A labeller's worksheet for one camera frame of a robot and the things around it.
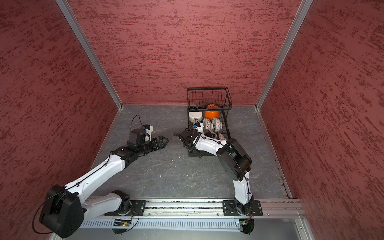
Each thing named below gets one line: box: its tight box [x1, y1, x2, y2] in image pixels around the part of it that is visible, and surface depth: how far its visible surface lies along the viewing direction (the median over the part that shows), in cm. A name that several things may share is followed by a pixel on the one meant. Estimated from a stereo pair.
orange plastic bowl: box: [204, 106, 220, 121], surface depth 109 cm
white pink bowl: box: [188, 111, 203, 123], surface depth 107 cm
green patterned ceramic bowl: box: [212, 117, 223, 133], surface depth 99 cm
